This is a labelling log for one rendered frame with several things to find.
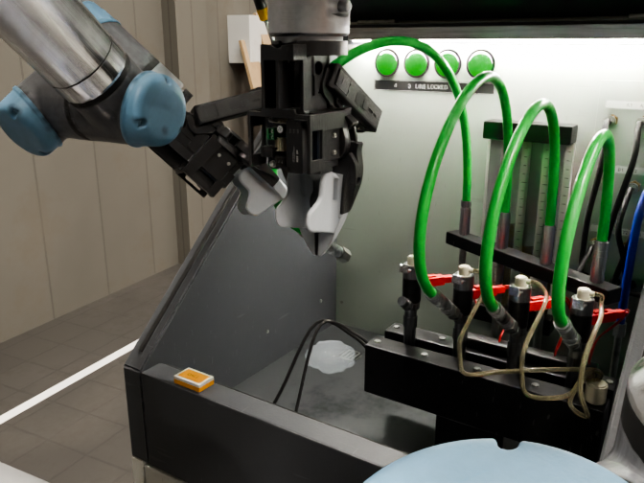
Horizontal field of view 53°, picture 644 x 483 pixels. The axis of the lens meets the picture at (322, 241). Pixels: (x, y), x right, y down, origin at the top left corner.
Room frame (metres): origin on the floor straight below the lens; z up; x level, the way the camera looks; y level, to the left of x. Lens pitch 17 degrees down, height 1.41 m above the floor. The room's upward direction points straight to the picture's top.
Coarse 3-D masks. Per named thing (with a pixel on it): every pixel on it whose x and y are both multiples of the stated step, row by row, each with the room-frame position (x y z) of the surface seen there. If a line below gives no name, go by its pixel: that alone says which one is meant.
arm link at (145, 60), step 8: (88, 8) 0.80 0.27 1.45; (96, 8) 0.81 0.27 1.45; (96, 16) 0.80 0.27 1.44; (104, 16) 0.81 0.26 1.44; (104, 24) 0.80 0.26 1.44; (112, 24) 0.81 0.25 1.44; (120, 24) 0.84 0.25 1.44; (112, 32) 0.81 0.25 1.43; (120, 32) 0.81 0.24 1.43; (120, 40) 0.80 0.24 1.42; (128, 40) 0.81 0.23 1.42; (136, 40) 0.83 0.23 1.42; (128, 48) 0.81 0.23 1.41; (136, 48) 0.81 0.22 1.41; (144, 48) 0.83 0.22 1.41; (128, 56) 0.80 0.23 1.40; (136, 56) 0.81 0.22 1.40; (144, 56) 0.81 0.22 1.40; (152, 56) 0.83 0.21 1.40; (136, 64) 0.80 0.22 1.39; (144, 64) 0.81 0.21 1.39; (152, 64) 0.82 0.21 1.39
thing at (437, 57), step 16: (352, 48) 0.93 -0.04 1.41; (368, 48) 0.94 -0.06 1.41; (416, 48) 0.99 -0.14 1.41; (432, 48) 1.01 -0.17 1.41; (448, 64) 1.03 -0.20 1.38; (448, 80) 1.04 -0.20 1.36; (464, 112) 1.05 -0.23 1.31; (464, 128) 1.05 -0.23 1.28; (464, 144) 1.06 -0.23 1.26; (464, 160) 1.06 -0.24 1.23; (464, 176) 1.06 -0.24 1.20; (464, 192) 1.06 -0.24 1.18
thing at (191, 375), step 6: (186, 372) 0.83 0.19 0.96; (192, 372) 0.83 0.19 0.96; (186, 378) 0.82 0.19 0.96; (192, 378) 0.82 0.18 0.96; (198, 378) 0.82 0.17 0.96; (204, 378) 0.82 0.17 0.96; (180, 384) 0.82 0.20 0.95; (186, 384) 0.81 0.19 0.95; (210, 384) 0.81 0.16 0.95; (198, 390) 0.80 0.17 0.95
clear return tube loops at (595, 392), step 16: (544, 288) 0.79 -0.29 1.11; (544, 304) 0.76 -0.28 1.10; (528, 336) 0.71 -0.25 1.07; (592, 336) 0.69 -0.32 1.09; (528, 368) 0.75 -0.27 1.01; (544, 368) 0.74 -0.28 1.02; (560, 368) 0.74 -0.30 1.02; (576, 368) 0.73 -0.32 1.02; (592, 368) 0.73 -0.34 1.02; (576, 384) 0.71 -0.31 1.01; (592, 384) 0.72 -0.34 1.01; (544, 400) 0.69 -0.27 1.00; (592, 400) 0.72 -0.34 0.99
